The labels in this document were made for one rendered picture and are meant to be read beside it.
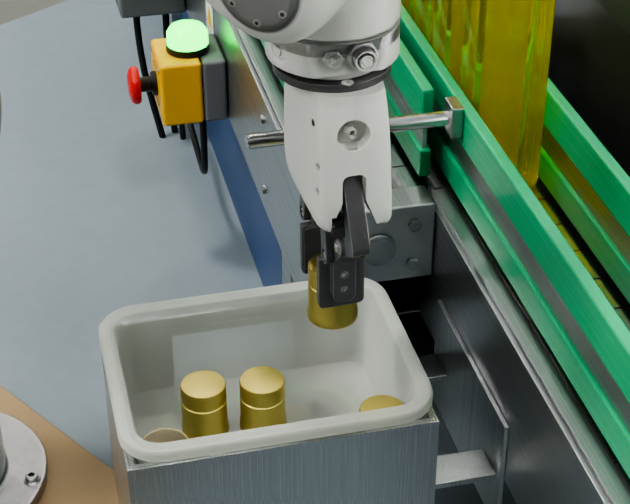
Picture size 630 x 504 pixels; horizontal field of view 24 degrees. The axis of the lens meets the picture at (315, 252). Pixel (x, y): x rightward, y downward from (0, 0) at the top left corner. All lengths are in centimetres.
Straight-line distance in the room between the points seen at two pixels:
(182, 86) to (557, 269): 64
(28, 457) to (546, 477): 53
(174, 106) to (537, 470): 66
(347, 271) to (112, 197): 82
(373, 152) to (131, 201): 87
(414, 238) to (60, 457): 40
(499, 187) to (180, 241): 67
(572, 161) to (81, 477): 52
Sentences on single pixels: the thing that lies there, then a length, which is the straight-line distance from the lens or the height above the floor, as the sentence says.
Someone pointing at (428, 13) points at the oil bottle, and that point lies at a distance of 123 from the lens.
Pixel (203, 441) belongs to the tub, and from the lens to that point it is 99.
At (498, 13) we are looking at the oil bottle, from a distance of 110.
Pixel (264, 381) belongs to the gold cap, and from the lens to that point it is 109.
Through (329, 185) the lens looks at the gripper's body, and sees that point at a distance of 90.
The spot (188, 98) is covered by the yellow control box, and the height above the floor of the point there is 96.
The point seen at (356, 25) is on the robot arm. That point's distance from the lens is 87.
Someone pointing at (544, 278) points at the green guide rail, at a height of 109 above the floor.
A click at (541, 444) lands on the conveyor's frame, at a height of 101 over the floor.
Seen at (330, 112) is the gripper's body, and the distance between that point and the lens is 89.
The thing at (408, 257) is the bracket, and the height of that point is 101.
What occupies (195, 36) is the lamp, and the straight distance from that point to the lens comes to 151.
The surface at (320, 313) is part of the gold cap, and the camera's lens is 100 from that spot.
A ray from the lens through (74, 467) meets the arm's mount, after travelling 134.
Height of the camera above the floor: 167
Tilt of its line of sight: 34 degrees down
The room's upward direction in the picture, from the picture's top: straight up
